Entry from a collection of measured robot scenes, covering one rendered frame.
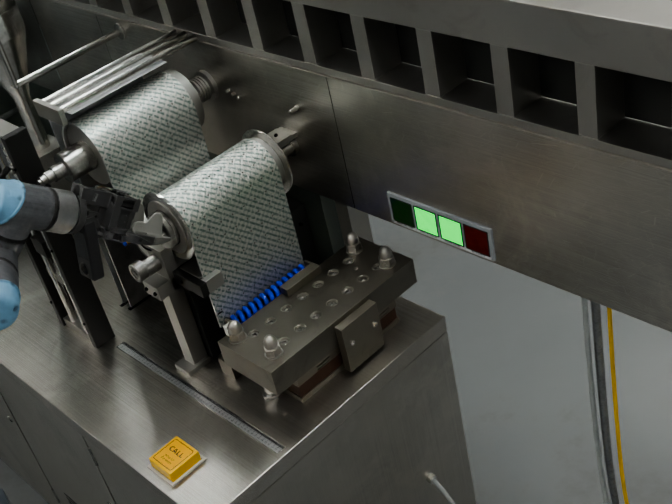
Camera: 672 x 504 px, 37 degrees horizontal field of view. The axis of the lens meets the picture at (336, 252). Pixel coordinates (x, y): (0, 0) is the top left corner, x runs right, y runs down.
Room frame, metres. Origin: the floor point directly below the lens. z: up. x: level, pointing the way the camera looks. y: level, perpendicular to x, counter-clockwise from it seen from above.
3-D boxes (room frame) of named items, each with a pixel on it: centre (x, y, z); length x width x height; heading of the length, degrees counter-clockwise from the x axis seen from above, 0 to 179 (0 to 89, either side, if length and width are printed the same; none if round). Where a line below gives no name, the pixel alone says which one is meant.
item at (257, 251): (1.65, 0.17, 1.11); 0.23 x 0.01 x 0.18; 127
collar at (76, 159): (1.81, 0.47, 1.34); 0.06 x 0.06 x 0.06; 37
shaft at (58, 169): (1.77, 0.51, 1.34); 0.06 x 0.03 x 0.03; 127
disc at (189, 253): (1.62, 0.30, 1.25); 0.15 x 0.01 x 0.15; 37
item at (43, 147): (2.26, 0.65, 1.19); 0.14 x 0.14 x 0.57
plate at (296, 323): (1.58, 0.06, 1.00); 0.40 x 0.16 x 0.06; 127
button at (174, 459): (1.36, 0.39, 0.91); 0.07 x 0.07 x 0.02; 37
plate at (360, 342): (1.51, -0.01, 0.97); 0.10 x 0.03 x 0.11; 127
